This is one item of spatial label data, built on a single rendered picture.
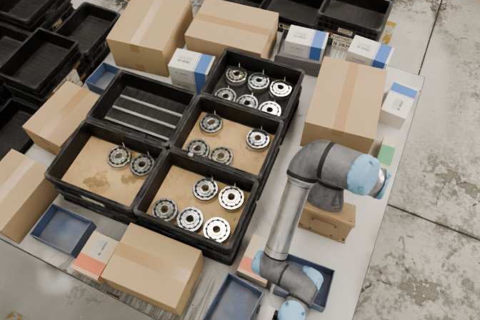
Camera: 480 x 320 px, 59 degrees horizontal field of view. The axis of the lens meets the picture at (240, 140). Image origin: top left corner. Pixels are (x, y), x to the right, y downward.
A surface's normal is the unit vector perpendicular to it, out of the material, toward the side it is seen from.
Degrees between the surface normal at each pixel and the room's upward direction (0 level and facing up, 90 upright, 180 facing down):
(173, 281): 0
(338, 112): 0
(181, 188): 0
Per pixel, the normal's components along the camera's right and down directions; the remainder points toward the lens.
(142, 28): -0.01, -0.53
